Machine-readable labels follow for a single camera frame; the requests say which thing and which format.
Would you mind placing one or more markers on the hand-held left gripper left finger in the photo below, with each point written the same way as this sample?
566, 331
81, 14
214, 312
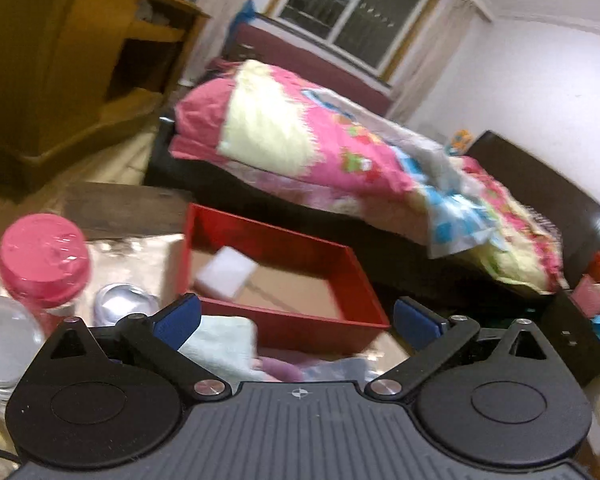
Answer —
177, 319

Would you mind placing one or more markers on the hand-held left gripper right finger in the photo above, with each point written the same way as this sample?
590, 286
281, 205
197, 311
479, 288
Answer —
414, 324

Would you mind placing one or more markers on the mint green towel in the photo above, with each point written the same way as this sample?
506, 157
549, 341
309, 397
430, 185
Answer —
225, 346

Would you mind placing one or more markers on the red rectangular box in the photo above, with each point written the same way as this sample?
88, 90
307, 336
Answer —
305, 331

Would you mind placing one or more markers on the white sponge block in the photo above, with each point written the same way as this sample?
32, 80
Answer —
225, 267

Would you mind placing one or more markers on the shiny gold tablecloth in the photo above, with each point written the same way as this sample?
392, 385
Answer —
130, 260

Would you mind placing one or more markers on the pink purple cloth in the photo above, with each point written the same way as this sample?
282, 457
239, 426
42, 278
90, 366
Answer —
280, 367

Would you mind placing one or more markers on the clear jar with pink lid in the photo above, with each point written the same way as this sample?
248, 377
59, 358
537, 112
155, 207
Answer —
45, 257

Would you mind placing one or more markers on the black bedside cabinet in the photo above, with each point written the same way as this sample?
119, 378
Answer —
575, 340

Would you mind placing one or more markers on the dark wooden headboard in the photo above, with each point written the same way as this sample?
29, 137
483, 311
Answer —
545, 195

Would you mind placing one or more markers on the pink plastic basket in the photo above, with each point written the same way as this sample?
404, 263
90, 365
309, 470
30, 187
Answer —
597, 296

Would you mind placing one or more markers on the yellow toy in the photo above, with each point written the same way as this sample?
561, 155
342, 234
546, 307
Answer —
459, 141

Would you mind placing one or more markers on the pink printed quilt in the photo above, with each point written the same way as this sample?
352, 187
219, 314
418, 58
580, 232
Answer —
330, 150

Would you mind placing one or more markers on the beige curtain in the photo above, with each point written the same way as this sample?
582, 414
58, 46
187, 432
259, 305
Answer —
225, 15
430, 65

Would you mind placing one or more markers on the yellow wooden cabinet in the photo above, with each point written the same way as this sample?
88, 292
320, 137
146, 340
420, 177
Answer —
45, 60

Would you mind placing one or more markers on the dark bed frame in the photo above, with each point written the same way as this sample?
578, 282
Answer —
380, 255

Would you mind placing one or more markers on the window with white frame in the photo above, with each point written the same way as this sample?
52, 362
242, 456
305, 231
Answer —
360, 15

